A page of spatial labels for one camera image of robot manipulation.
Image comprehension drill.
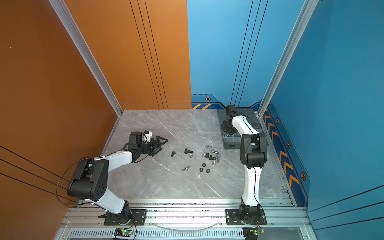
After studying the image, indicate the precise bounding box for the left green circuit board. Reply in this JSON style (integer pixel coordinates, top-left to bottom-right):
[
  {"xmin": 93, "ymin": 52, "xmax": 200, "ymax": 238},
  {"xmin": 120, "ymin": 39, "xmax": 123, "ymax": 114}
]
[{"xmin": 114, "ymin": 228, "xmax": 134, "ymax": 238}]

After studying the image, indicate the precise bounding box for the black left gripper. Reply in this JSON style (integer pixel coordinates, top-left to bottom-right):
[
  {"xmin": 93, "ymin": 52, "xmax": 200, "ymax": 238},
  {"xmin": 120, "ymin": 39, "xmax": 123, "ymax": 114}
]
[{"xmin": 138, "ymin": 136, "xmax": 168, "ymax": 157}]

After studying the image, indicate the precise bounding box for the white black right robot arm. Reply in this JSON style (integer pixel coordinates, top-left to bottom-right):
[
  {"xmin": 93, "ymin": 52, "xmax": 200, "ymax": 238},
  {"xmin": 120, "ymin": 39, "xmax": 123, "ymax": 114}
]
[{"xmin": 222, "ymin": 105, "xmax": 268, "ymax": 226}]

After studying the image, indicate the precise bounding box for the aluminium left corner post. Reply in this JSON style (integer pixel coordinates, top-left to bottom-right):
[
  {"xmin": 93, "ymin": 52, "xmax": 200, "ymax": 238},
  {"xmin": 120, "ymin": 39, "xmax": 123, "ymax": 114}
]
[{"xmin": 49, "ymin": 0, "xmax": 123, "ymax": 117}]

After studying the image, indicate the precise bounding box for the aluminium right corner post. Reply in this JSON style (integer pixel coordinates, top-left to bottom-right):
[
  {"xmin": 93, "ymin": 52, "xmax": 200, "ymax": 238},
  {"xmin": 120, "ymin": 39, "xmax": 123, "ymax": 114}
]
[{"xmin": 258, "ymin": 0, "xmax": 319, "ymax": 117}]

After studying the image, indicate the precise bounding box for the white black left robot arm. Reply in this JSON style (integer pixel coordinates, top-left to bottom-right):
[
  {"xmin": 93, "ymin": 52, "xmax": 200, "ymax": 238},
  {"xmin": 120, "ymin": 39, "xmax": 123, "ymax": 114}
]
[{"xmin": 67, "ymin": 131, "xmax": 169, "ymax": 226}]

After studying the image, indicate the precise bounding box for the green circuit board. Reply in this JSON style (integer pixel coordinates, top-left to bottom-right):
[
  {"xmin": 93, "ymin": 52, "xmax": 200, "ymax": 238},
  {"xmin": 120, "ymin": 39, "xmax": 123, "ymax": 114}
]
[
  {"xmin": 114, "ymin": 228, "xmax": 134, "ymax": 238},
  {"xmin": 243, "ymin": 228, "xmax": 265, "ymax": 240}
]

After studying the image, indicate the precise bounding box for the grey compartment organizer box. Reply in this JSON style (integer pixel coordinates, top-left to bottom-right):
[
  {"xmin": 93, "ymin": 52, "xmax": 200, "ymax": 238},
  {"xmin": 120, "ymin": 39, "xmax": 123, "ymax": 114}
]
[{"xmin": 217, "ymin": 108, "xmax": 265, "ymax": 150}]

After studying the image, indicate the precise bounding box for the right green circuit board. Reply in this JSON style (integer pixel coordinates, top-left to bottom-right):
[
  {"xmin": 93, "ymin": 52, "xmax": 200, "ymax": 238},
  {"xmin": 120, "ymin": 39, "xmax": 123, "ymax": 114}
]
[{"xmin": 243, "ymin": 228, "xmax": 265, "ymax": 240}]

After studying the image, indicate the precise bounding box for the aluminium corner post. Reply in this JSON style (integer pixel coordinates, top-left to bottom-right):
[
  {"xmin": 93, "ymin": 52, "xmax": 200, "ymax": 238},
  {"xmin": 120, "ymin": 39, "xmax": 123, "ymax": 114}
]
[
  {"xmin": 258, "ymin": 0, "xmax": 319, "ymax": 117},
  {"xmin": 49, "ymin": 0, "xmax": 123, "ymax": 117}
]

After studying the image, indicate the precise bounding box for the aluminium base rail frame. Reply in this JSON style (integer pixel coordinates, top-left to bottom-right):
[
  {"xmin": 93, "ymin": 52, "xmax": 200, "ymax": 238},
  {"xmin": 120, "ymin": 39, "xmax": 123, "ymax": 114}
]
[{"xmin": 56, "ymin": 194, "xmax": 316, "ymax": 240}]

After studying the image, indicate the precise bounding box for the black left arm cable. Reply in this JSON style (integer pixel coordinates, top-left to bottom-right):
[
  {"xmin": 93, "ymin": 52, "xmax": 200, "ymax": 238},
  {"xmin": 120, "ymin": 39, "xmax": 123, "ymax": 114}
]
[{"xmin": 55, "ymin": 157, "xmax": 91, "ymax": 207}]

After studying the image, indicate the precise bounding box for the silver hex bolt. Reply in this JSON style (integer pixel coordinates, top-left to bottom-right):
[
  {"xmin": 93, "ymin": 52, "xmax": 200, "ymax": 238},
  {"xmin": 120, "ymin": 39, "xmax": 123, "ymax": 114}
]
[{"xmin": 211, "ymin": 150, "xmax": 220, "ymax": 166}]

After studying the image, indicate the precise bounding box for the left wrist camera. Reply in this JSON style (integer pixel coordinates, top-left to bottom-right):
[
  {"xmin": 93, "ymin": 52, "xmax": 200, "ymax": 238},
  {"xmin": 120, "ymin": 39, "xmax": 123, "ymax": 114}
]
[{"xmin": 143, "ymin": 131, "xmax": 153, "ymax": 143}]

